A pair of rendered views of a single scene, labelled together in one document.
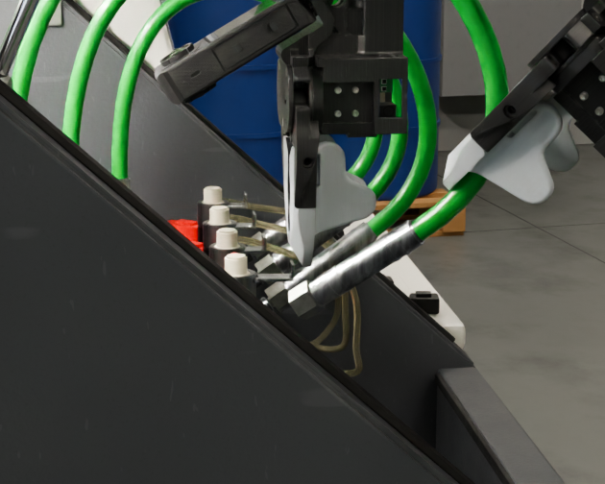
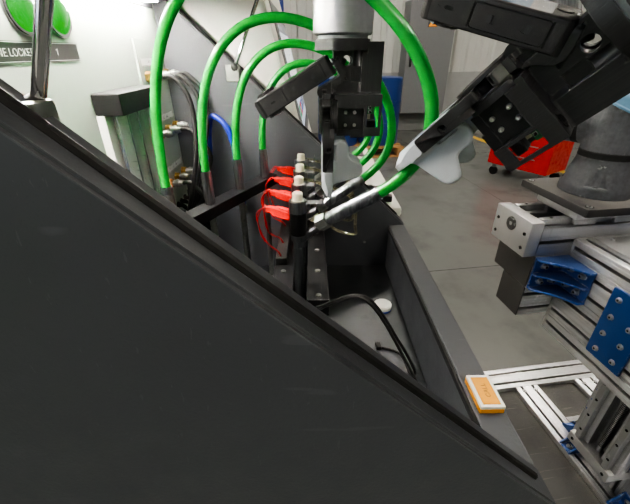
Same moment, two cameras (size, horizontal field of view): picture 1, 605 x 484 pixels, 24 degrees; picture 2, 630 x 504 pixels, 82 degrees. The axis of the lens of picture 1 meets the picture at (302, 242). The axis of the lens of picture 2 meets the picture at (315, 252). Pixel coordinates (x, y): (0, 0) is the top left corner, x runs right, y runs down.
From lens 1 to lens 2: 0.44 m
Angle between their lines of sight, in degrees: 16
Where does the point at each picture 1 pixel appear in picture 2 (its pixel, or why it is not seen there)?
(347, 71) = (350, 102)
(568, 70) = (486, 101)
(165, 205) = (285, 159)
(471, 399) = (401, 240)
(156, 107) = (280, 118)
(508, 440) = (415, 262)
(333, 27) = (344, 77)
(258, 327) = (248, 297)
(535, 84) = (461, 111)
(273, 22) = (312, 74)
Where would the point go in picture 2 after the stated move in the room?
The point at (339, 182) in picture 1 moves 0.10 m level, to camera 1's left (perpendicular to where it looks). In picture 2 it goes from (345, 160) to (276, 158)
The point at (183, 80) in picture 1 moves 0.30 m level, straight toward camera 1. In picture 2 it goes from (267, 106) to (191, 173)
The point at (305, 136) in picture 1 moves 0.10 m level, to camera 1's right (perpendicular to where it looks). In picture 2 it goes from (327, 137) to (405, 138)
